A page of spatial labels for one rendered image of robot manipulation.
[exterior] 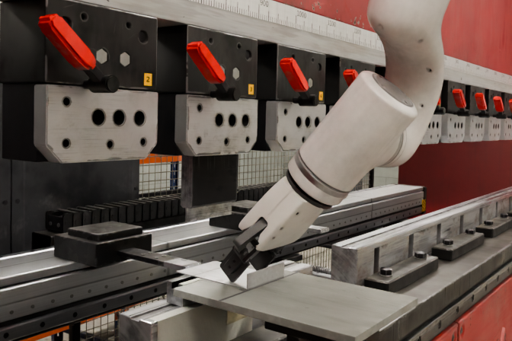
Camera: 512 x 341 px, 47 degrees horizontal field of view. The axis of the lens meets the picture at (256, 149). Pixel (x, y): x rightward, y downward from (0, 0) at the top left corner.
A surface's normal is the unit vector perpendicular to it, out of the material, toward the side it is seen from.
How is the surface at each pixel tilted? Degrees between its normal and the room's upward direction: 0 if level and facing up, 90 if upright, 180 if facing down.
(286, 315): 0
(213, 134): 90
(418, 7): 104
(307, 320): 0
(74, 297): 90
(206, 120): 90
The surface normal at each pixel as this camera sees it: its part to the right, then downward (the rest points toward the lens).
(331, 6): 0.81, 0.05
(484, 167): -0.59, 0.03
